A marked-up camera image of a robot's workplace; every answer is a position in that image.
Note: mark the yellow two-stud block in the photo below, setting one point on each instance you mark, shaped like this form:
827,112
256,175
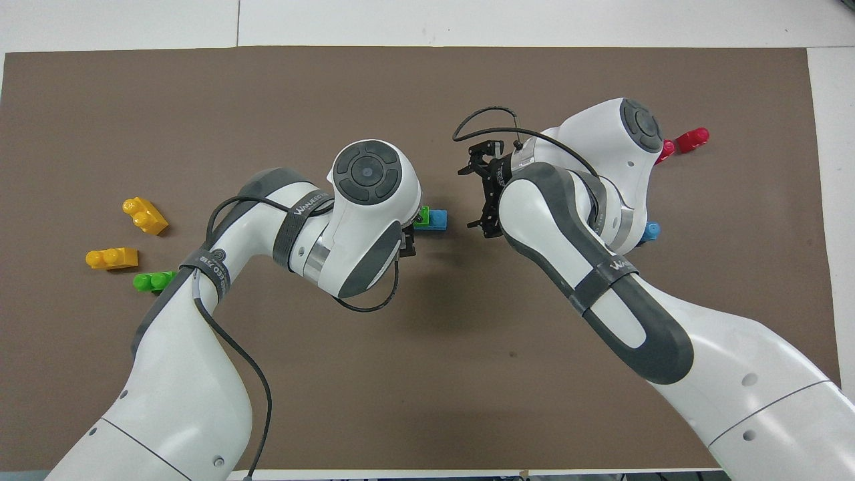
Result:
145,216
112,258

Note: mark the brown table mat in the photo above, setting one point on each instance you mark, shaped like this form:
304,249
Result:
427,374

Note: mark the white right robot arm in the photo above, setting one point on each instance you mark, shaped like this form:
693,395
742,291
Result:
721,374

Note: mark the blue three-stud block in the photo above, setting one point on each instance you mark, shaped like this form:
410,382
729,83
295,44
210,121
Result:
652,232
437,220

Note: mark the red one-stud block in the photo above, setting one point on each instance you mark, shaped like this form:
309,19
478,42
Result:
692,139
666,150

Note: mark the green two-stud block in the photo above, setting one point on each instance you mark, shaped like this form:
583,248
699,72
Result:
422,217
155,281

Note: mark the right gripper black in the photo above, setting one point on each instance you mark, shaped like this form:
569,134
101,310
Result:
497,187

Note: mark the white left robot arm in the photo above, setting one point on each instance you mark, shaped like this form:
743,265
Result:
187,387

